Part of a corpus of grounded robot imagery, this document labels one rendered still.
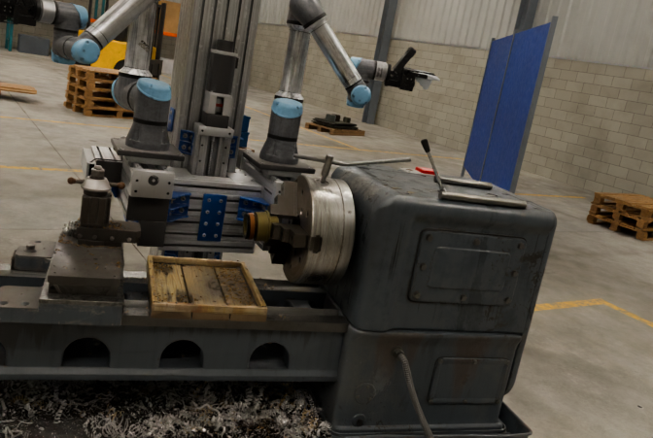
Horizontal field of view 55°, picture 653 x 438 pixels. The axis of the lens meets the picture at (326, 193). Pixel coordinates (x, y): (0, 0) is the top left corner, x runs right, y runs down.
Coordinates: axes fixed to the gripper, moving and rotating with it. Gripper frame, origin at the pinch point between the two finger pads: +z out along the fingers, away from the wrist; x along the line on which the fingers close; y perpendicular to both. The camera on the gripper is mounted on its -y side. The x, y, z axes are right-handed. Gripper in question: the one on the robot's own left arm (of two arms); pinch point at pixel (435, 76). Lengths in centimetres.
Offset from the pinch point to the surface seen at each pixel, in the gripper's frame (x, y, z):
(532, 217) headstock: 85, 23, 18
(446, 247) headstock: 92, 33, -6
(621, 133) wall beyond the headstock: -879, 159, 558
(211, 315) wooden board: 109, 56, -66
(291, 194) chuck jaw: 79, 31, -51
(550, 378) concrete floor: -56, 167, 121
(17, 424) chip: 121, 89, -110
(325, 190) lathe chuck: 87, 25, -42
